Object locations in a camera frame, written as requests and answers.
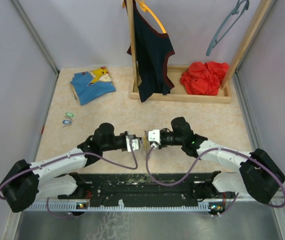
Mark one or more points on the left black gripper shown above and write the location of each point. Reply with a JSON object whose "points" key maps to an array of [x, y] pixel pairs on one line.
{"points": [[124, 135]]}

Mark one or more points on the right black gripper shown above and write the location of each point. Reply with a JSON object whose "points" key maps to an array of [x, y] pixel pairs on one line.
{"points": [[161, 144]]}

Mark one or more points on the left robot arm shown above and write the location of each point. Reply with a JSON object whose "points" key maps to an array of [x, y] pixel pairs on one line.
{"points": [[25, 182]]}

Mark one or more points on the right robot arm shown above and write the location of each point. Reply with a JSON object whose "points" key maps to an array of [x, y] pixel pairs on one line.
{"points": [[253, 173]]}

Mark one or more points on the wooden clothes rack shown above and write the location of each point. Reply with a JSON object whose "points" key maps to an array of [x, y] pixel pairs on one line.
{"points": [[191, 25]]}

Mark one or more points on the green key tag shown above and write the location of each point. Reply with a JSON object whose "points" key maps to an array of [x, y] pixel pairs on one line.
{"points": [[69, 115]]}

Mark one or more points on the blue key tag upper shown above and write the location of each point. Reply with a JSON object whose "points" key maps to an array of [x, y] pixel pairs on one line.
{"points": [[67, 122]]}

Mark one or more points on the blue pikachu shirt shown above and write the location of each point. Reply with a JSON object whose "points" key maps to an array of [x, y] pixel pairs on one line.
{"points": [[90, 85]]}

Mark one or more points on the red crumpled cloth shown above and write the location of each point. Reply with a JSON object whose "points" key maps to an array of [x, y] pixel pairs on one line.
{"points": [[204, 78]]}

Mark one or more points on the dark navy tank top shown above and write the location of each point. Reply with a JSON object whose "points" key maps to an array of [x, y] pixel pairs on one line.
{"points": [[153, 50]]}

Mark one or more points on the teal clothes hanger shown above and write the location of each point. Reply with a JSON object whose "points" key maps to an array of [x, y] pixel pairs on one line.
{"points": [[238, 10]]}

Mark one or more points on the orange clothes hanger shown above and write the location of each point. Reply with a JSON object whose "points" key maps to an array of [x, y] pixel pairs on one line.
{"points": [[145, 8]]}

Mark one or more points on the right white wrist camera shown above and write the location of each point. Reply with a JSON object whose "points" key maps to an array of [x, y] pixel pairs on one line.
{"points": [[154, 138]]}

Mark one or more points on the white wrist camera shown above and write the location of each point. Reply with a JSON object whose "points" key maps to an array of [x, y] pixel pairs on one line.
{"points": [[133, 143], [154, 138]]}

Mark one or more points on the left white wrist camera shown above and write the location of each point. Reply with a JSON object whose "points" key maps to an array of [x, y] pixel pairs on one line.
{"points": [[133, 143]]}

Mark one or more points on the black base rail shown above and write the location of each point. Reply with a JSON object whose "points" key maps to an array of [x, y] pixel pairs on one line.
{"points": [[139, 190]]}

